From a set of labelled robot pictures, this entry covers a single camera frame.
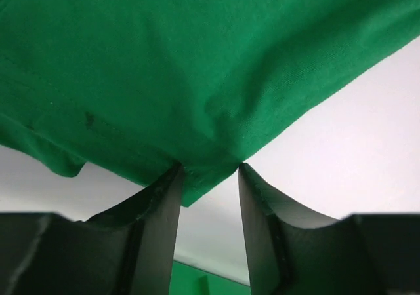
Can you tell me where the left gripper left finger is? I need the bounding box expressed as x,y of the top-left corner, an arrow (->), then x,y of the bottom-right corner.
1,165 -> 184,294

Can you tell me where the green plastic bin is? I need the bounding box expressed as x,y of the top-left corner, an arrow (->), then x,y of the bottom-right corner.
169,261 -> 251,295

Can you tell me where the green t shirt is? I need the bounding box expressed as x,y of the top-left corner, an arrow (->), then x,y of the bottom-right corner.
1,0 -> 419,207

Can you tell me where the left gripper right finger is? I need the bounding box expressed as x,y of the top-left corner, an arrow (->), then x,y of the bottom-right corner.
238,163 -> 419,294

